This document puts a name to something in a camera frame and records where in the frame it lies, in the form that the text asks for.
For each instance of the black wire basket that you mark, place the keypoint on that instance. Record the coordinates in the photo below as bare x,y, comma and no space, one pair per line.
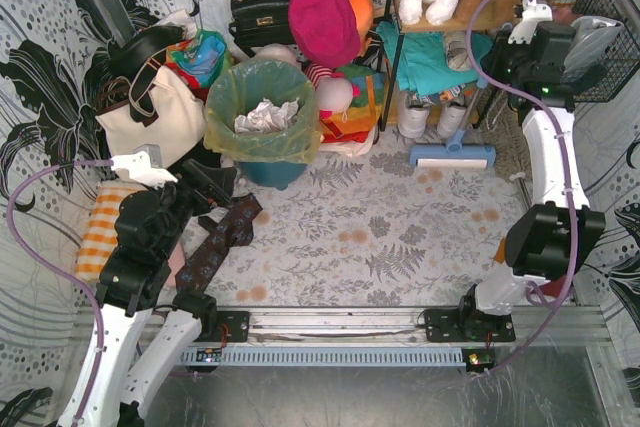
620,64

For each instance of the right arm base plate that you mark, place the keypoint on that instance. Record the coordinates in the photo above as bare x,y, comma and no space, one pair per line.
448,325

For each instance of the brown patterned necktie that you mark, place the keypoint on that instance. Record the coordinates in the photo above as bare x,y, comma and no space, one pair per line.
235,229

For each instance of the crumpled white paper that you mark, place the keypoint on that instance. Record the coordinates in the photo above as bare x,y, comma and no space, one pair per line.
267,117

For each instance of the wooden metal shelf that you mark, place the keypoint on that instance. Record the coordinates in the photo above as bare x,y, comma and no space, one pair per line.
389,113

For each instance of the grey rolled sock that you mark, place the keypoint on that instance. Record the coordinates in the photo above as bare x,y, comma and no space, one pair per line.
456,52

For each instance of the pink cloth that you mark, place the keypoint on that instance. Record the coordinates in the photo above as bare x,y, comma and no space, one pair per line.
176,262

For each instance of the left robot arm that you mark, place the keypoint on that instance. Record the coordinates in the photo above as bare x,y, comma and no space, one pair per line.
116,386

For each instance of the purple red sock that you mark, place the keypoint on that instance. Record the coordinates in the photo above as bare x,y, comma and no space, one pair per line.
551,289

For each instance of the rainbow striped bag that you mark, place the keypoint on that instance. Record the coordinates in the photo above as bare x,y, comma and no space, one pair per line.
365,108

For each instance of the black leather handbag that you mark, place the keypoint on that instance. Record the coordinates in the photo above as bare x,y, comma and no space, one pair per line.
258,23

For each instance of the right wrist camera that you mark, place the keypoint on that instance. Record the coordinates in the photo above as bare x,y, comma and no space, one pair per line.
533,13

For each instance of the colourful printed bag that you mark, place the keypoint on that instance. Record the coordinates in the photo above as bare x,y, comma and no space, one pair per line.
201,60

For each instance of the cream canvas tote bag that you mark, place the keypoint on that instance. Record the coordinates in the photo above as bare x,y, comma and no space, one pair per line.
176,125

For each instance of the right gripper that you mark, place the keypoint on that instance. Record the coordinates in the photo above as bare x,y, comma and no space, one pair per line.
505,62

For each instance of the orange checkered towel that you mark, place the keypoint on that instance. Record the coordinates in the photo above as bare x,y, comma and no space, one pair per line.
100,239

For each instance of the pink white plush doll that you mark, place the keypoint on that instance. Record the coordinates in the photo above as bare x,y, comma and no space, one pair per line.
334,93

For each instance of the teal folded cloth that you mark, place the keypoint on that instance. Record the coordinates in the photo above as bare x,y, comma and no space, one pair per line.
422,67

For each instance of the yellow trash bag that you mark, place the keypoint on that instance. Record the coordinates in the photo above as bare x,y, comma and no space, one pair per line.
239,90

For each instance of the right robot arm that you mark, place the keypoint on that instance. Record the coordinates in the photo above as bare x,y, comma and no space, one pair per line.
554,237

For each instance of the silver foil pouch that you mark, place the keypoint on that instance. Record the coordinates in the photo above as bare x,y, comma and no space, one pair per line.
594,34

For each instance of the orange plush toy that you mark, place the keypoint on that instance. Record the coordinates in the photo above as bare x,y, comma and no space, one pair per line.
364,14

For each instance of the magenta fabric bag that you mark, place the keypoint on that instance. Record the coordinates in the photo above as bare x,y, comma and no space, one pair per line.
325,31

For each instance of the aluminium front rail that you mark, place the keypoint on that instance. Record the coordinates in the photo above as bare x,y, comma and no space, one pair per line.
369,326

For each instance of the grey cable duct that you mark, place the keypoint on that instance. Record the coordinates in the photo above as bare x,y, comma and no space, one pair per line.
323,357

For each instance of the teal trash bin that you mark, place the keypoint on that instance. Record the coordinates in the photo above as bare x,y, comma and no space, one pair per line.
278,175

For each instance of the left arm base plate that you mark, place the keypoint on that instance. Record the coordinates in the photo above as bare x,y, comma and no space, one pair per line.
231,327

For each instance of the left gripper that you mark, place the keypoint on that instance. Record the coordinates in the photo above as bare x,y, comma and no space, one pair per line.
198,189

